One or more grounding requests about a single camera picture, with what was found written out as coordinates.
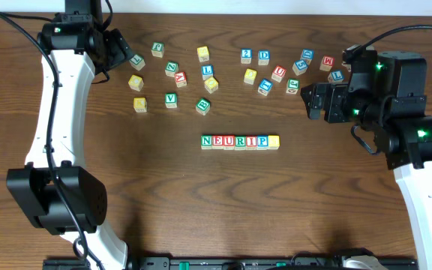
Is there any yellow s block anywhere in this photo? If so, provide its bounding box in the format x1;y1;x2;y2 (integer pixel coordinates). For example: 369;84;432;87
196;46;210;62
268;135;281;150

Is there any blue P block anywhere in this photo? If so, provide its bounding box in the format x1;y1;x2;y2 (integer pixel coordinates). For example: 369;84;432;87
256;135;269;150

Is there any red I block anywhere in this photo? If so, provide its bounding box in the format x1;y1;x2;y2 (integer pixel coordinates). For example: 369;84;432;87
245;136;257;150

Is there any green R block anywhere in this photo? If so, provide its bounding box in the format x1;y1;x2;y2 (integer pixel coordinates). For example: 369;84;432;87
235;136;246;151

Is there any red u block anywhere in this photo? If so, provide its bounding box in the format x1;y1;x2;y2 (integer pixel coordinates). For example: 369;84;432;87
223;135;236;150
271;65;287;83

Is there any green N block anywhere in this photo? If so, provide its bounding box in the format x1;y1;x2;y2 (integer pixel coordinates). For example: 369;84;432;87
200;135;212;150

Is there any red E block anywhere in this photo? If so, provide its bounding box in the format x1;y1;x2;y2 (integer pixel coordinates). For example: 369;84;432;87
211;135;224;149

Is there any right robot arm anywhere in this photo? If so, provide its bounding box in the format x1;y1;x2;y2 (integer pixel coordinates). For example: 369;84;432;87
300;50;432;269

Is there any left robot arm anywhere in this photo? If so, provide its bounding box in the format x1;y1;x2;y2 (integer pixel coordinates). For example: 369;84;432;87
7;9;137;269

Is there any blue L block right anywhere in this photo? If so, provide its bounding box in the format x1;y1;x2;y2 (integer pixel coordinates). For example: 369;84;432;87
328;70;344;83

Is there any blue l block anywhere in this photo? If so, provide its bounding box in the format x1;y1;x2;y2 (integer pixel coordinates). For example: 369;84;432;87
201;64;214;80
328;70;344;83

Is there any green L block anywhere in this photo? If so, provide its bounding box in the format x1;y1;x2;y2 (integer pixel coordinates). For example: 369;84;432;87
130;54;146;71

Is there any yellow block top right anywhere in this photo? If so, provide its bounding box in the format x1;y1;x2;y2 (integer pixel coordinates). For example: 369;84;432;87
342;61;351;72

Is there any red M block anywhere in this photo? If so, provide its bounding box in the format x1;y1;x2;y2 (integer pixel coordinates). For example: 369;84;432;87
319;55;335;71

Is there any yellow C block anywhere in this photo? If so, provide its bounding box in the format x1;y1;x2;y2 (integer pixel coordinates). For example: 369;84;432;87
128;75;144;92

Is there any green e block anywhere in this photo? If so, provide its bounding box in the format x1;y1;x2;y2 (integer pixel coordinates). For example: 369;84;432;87
286;78;300;95

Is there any green J block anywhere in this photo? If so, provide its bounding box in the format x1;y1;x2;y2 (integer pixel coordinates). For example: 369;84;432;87
151;42;164;58

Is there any blue 5 block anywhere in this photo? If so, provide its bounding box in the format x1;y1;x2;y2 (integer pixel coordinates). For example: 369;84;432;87
292;59;308;76

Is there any blue D block right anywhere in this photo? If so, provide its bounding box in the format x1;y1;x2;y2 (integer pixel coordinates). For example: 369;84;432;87
300;49;314;65

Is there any blue d block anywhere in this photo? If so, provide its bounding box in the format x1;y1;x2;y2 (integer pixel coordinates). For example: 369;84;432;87
300;49;314;65
258;50;270;65

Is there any yellow K block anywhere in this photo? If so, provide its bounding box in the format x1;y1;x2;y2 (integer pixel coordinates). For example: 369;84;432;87
133;97;148;113

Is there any green Z block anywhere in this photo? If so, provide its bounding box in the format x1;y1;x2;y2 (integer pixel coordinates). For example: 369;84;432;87
164;61;179;77

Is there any blue T block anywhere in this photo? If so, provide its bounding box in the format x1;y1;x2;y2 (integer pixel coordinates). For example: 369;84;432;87
257;78;273;96

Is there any red A block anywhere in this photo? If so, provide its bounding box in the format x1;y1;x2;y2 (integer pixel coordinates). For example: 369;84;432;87
174;71;188;88

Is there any green V block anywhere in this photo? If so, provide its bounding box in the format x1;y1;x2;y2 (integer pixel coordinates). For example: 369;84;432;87
165;93;178;109

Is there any yellow O block centre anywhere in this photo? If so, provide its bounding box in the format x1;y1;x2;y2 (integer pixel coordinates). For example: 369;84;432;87
244;68;257;85

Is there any yellow o block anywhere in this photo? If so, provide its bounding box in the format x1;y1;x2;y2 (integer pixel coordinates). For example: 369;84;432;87
204;76;219;94
244;68;257;85

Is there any yellow S block top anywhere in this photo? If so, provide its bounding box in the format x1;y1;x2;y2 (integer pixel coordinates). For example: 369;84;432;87
196;46;210;62

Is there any blue 2 block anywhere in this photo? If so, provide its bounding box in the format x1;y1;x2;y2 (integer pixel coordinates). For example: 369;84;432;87
241;48;252;65

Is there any green B block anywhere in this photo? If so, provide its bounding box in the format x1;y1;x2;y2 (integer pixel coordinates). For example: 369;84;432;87
195;98;211;116

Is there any left black cable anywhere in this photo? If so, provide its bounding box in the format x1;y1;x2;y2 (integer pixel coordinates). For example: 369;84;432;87
0;0;114;270

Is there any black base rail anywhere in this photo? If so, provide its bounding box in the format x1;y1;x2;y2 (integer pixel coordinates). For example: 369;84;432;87
41;256;419;270

